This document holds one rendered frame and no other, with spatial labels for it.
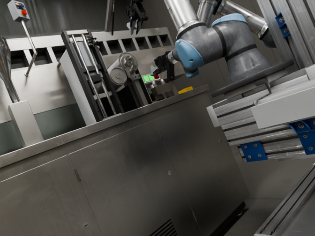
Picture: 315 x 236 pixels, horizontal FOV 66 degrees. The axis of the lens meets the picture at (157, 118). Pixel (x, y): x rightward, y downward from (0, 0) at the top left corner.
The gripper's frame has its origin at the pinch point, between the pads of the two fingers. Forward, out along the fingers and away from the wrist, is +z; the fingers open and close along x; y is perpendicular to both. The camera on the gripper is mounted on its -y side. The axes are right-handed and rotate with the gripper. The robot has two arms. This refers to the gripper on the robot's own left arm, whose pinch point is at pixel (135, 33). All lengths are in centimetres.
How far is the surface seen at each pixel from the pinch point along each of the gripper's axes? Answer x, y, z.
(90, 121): 36, -11, 51
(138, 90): 6.0, -17.7, 30.9
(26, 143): 77, -17, 45
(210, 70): -216, 61, 96
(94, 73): 33.9, -9.7, 17.0
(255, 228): -10, -118, 72
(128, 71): 6.6, -6.7, 22.9
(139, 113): 30, -46, 22
